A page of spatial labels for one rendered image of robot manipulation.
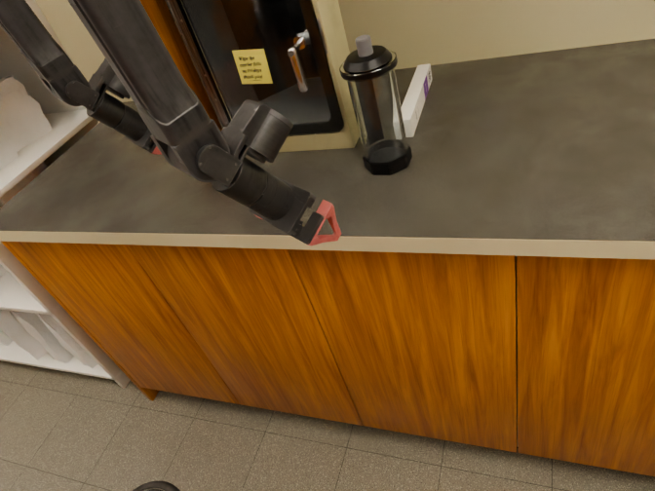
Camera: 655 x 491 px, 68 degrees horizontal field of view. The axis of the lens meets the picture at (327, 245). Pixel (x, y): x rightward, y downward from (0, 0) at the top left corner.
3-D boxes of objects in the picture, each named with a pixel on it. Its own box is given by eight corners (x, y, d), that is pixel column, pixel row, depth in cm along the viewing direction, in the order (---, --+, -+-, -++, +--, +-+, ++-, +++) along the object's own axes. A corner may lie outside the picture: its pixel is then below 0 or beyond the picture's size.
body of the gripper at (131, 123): (145, 115, 109) (115, 97, 103) (165, 125, 102) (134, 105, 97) (131, 141, 109) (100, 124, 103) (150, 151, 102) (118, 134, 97)
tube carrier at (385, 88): (371, 143, 110) (350, 51, 97) (418, 142, 106) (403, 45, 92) (356, 172, 103) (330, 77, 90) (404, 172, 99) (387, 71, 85)
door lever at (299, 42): (317, 80, 103) (305, 81, 104) (304, 34, 97) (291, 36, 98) (308, 92, 99) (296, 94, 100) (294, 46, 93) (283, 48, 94)
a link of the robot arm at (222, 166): (160, 149, 62) (193, 167, 56) (205, 69, 62) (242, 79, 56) (229, 188, 71) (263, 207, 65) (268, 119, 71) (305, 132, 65)
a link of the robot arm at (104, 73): (49, 87, 94) (62, 94, 89) (78, 35, 94) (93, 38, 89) (105, 119, 103) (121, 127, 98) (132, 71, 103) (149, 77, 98)
